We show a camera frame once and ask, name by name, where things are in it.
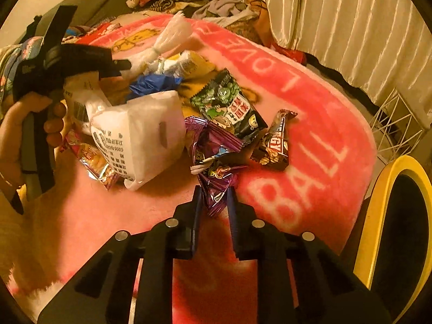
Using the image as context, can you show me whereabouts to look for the blue plastic wrapper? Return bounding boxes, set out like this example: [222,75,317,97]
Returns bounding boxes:
[128,74,183,100]

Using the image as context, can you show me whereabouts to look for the white printed plastic bag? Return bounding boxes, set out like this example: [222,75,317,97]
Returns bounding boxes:
[63,72,185,191]

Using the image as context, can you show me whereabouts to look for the white knotted plastic bag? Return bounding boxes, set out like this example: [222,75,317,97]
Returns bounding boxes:
[121,11,192,80]

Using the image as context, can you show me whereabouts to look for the purple foil snack wrapper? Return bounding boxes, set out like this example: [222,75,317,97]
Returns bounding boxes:
[184,116,246,217]

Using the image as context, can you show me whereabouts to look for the yellow rimmed black trash bin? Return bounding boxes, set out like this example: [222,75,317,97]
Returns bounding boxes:
[354,155,431,323]

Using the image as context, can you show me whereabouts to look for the person's left hand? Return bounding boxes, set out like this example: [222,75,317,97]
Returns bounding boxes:
[1,92,67,195]

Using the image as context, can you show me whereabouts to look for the pink football bear blanket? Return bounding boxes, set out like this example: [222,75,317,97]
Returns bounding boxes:
[1,21,376,323]

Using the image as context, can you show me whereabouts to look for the red orange snack wrapper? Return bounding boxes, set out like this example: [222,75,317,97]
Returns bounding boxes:
[59,129,119,190]

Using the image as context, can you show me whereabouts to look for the brown chocolate bar wrapper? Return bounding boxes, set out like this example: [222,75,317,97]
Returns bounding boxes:
[250,109,297,171]

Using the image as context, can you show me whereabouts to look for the green cartoon snack packet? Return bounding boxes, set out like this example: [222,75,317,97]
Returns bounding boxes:
[190,69,267,146]

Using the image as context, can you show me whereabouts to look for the lavender cloth on basket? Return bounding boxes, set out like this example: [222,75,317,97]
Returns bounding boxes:
[191,0,247,20]

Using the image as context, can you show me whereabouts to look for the woven laundry basket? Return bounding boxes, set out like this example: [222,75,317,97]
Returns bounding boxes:
[225,17,263,45]

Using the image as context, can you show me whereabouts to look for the orange bag beside basket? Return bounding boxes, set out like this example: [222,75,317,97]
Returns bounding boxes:
[247,0,274,48]

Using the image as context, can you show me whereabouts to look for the red gift bag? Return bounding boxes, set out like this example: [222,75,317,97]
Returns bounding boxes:
[272,43,307,66]

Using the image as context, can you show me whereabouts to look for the cream satin curtain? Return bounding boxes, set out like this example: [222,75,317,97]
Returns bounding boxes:
[263,0,431,122]

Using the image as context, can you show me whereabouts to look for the white wire frame stool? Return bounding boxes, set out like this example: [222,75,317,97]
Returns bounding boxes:
[370,89,431,165]

